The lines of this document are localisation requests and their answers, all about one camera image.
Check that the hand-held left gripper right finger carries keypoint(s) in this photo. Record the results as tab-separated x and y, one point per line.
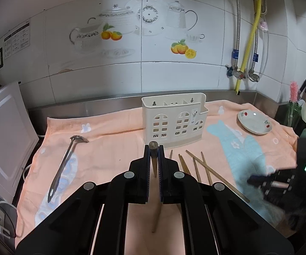
169	180

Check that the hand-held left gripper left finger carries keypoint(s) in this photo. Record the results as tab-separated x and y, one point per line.
138	180

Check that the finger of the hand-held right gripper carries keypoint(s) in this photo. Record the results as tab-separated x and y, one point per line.
259	179

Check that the dark-tipped wooden chopstick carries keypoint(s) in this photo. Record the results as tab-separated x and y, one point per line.
153	146

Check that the cream plastic utensil holder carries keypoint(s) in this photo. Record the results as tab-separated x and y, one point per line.
169	111

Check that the person's right hand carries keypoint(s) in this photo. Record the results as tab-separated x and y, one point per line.
299	217

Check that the peach printed towel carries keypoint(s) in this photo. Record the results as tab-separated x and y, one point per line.
102	151

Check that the white plate with red print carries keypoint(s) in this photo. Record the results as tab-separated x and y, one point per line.
253	123

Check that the green glass jar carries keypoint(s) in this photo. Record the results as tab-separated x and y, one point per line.
293	114

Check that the stainless steel slotted ladle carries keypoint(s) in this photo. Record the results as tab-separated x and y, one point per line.
62	164

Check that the pink bottle brush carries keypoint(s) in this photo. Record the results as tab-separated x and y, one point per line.
293	91

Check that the metal pipe valve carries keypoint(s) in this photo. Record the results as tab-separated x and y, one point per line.
232	72
254	77

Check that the white wall label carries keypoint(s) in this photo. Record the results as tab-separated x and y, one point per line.
16	41

